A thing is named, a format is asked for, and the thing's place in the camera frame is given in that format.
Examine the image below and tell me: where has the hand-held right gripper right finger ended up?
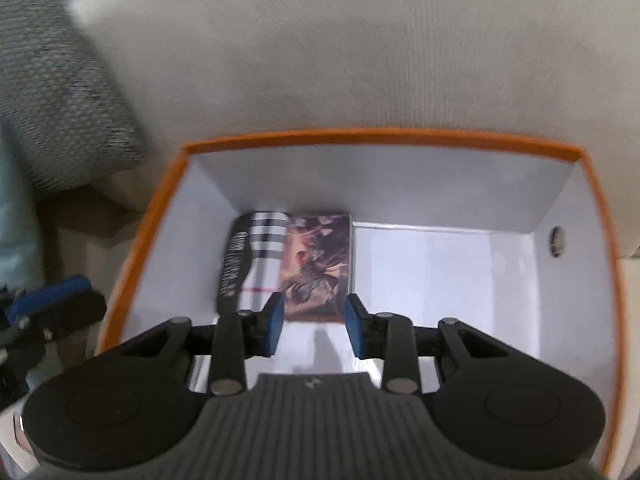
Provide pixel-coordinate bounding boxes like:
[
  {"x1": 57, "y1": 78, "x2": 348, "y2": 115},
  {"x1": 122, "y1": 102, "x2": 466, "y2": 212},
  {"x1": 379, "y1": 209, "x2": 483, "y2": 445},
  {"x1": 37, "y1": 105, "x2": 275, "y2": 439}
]
[{"x1": 345, "y1": 292, "x2": 511, "y2": 395}]

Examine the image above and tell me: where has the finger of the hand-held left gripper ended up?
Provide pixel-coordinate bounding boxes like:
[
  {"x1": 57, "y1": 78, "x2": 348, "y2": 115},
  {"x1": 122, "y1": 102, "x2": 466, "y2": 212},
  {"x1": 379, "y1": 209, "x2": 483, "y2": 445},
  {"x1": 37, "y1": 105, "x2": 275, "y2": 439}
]
[{"x1": 5, "y1": 275, "x2": 108, "y2": 346}]

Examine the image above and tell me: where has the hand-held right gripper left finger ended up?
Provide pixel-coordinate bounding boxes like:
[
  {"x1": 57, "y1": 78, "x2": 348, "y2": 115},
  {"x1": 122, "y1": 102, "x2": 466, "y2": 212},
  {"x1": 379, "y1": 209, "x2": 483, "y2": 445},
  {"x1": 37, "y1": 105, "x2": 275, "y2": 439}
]
[{"x1": 117, "y1": 292, "x2": 286, "y2": 396}]

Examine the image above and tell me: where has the orange cardboard box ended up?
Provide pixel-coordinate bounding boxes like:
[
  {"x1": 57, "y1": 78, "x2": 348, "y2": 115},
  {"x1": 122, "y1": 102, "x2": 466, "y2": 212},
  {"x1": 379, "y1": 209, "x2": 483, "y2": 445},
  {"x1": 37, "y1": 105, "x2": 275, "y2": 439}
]
[{"x1": 95, "y1": 129, "x2": 628, "y2": 476}]

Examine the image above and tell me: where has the black plaid case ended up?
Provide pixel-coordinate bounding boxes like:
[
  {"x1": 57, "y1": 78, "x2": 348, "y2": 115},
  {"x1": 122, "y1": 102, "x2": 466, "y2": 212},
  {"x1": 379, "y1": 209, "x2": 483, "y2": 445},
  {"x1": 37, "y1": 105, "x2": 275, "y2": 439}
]
[{"x1": 215, "y1": 211, "x2": 291, "y2": 317}]

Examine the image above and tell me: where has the houndstooth pillow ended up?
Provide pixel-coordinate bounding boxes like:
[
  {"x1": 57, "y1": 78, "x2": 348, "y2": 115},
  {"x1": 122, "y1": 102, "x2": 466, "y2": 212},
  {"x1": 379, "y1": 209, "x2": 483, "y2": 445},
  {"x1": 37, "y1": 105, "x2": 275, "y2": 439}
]
[{"x1": 0, "y1": 0, "x2": 148, "y2": 191}]

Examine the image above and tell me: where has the beige sofa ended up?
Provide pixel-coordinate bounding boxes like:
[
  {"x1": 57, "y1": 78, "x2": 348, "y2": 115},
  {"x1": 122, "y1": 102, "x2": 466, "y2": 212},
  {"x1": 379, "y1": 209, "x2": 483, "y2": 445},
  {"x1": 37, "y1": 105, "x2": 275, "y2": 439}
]
[{"x1": 42, "y1": 0, "x2": 640, "y2": 361}]

